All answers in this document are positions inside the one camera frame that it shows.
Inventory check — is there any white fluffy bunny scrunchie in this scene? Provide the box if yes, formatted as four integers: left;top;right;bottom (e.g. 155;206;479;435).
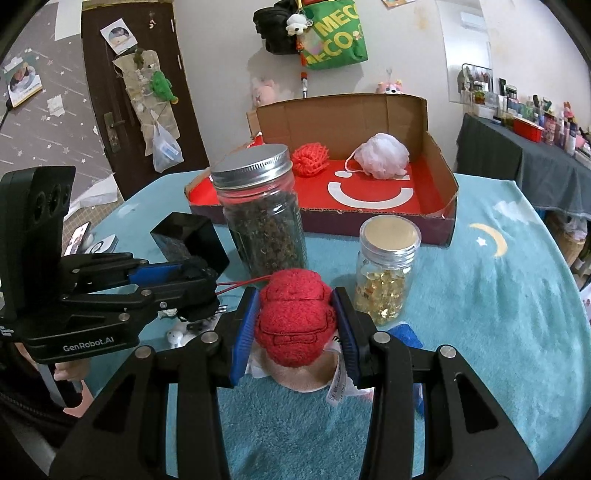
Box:
158;304;228;349

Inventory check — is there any red plush scrunchie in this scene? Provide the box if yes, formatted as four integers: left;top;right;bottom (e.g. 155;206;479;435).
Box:
215;268;337;374

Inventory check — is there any coral knitted scrunchie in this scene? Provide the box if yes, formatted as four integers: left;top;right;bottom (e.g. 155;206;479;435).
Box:
291;142;329;178

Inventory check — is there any white mesh bath pouf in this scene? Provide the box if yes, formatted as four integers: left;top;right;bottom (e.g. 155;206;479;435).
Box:
344;133;410;180

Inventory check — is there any person's left hand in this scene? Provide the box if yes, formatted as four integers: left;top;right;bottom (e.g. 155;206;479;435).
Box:
52;359;94;418

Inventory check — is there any black patterned gift box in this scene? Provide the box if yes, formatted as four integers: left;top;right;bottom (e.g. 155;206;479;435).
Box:
150;212;229;277

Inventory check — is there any blue small object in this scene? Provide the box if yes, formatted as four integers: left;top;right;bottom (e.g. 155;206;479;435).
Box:
388;322;425;417

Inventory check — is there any tall jar with metal lid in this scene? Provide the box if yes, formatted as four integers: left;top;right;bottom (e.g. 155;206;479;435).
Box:
211;144;308;277

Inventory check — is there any plastic bag on door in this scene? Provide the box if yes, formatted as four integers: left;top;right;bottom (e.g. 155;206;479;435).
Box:
152;122;184;173

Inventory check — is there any turquoise fluffy table cloth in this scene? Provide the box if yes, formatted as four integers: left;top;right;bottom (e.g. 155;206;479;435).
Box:
85;170;591;480

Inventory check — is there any green cactus plush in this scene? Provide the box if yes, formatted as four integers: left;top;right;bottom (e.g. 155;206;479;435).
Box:
150;70;178;104

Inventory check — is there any small jar with yellow capsules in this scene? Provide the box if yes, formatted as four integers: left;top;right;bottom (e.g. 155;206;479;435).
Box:
355;215;422;326

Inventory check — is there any red cardboard box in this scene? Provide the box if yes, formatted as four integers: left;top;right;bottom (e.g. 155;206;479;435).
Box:
183;91;461;248

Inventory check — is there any dark brown door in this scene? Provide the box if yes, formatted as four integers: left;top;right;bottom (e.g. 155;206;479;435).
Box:
81;1;208;198

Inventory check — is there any red tipped metal rod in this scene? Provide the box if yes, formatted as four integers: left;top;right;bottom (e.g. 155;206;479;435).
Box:
301;72;308;99

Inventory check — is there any side table with blue cloth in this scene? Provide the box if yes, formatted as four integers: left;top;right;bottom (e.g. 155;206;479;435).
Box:
456;114;591;219

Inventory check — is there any green tote bag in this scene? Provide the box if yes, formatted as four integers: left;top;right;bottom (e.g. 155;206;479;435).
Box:
297;1;369;70

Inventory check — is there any red bowl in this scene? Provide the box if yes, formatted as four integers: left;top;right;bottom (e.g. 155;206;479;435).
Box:
513;117;544;143

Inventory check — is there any pink bunny plush on wall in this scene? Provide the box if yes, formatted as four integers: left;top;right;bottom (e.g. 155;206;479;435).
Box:
250;78;294;108

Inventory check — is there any pink fox plush on wall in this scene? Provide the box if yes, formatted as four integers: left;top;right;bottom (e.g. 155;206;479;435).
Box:
376;80;403;94

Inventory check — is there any black bag on wall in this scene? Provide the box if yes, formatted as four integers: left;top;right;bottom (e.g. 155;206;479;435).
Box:
252;1;310;55

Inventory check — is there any white plush keychain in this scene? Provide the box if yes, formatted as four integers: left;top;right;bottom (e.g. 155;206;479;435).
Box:
286;13;308;36

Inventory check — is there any wall mirror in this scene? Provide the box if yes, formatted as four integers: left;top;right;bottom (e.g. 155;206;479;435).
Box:
436;1;494;103

